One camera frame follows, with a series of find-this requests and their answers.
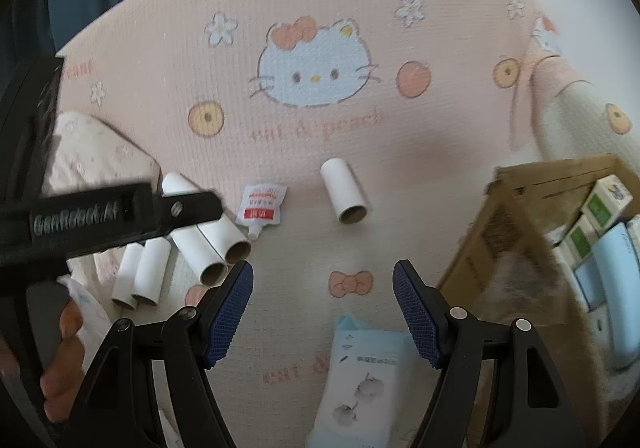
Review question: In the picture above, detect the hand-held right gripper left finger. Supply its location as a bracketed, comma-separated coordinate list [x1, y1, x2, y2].
[65, 259, 256, 448]

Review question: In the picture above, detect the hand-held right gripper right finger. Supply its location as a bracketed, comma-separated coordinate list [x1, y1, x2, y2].
[392, 259, 586, 448]

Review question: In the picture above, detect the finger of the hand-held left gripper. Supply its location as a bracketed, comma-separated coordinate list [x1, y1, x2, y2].
[152, 191, 224, 232]

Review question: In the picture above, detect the person's left hand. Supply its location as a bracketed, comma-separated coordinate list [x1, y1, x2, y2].
[40, 301, 101, 422]

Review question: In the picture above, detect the white red label spout pouch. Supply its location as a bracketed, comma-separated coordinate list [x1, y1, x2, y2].
[235, 183, 287, 242]

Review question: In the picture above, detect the small white paper roll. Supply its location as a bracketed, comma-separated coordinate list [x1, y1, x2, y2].
[111, 243, 146, 312]
[131, 238, 172, 307]

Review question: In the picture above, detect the folded cream cloth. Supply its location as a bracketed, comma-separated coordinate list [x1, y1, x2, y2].
[42, 111, 162, 279]

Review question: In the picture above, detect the white printed packet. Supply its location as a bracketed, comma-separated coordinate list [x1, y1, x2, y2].
[57, 275, 109, 355]

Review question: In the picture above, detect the light blue cotton pad pack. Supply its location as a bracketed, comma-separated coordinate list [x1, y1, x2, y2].
[305, 315, 426, 448]

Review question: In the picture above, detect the brown cardboard box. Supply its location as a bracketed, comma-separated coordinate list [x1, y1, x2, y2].
[437, 154, 640, 379]

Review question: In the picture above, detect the pink cartoon printed blanket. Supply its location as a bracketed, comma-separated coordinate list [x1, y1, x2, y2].
[42, 0, 640, 448]

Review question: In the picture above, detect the white green label carton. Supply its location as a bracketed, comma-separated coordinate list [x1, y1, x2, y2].
[581, 177, 634, 232]
[556, 215, 601, 260]

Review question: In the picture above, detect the light blue packet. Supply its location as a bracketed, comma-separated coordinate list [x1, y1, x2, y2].
[574, 223, 640, 370]

